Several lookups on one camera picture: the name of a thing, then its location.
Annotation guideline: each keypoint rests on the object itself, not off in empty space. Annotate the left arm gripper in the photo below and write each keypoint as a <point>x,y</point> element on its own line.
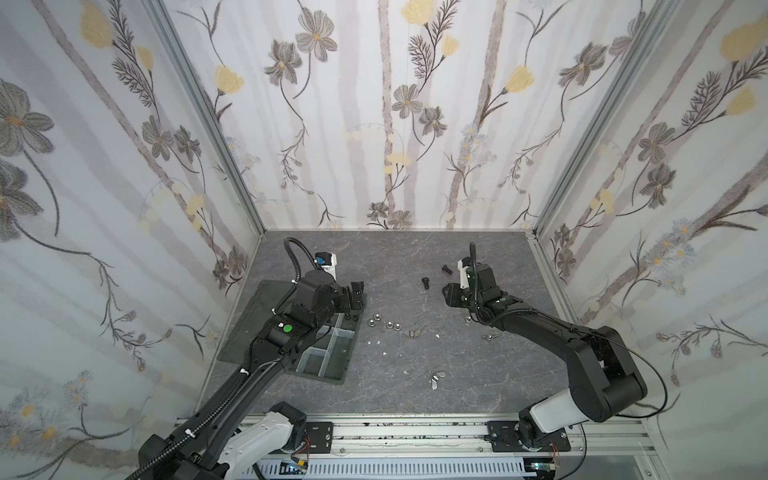
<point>356,294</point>

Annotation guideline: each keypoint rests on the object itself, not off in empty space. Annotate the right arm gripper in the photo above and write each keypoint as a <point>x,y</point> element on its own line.
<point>459,294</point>

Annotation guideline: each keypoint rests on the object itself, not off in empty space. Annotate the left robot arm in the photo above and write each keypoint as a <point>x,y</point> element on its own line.
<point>211,443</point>

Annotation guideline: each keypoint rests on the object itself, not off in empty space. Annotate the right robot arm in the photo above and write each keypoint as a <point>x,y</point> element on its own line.
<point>603,378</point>

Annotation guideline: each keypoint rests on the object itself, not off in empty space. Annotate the silver hex nut cluster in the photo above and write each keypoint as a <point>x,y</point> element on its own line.
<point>378,320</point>

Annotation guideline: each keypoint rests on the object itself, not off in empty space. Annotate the green compartment organizer box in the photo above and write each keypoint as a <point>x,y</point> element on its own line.
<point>328,351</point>

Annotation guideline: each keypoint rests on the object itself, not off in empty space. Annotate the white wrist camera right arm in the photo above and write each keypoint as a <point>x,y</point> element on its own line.
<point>463,267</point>

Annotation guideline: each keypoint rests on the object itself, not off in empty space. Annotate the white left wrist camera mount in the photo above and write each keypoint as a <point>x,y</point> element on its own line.
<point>327,262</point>

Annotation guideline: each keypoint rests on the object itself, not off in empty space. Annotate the silver wing nut near rail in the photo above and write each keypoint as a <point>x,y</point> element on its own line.
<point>435,379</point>

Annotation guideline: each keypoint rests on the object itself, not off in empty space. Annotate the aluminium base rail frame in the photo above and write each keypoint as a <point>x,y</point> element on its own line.
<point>396,426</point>

